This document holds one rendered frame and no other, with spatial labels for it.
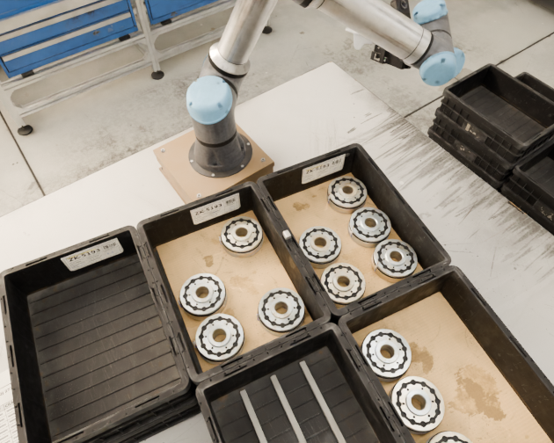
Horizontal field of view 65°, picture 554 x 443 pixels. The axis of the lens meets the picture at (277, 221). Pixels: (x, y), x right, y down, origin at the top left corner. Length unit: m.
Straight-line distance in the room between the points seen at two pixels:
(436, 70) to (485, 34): 2.52
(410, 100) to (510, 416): 2.10
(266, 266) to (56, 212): 0.69
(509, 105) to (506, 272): 1.01
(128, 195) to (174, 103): 1.42
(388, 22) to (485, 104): 1.21
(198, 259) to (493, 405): 0.71
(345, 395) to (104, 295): 0.58
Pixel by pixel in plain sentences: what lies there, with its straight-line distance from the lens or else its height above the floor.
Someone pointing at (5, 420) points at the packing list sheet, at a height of 0.70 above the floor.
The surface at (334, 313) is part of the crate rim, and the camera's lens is 0.91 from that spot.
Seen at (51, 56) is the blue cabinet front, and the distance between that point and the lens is 2.71.
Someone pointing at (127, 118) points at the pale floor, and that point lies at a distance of 2.74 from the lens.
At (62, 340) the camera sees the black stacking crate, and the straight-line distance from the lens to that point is 1.09.
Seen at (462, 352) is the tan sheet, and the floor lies 0.83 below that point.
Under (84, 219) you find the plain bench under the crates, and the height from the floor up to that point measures 0.70.
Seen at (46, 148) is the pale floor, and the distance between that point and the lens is 2.73.
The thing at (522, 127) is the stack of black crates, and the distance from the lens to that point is 2.10.
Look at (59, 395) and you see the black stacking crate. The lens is 1.05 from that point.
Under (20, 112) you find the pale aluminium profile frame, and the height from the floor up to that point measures 0.13.
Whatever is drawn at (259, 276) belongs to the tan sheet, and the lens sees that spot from 1.05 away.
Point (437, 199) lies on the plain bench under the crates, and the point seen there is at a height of 0.70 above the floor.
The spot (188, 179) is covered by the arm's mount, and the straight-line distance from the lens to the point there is 1.28.
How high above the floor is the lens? 1.76
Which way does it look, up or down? 56 degrees down
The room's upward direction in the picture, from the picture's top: straight up
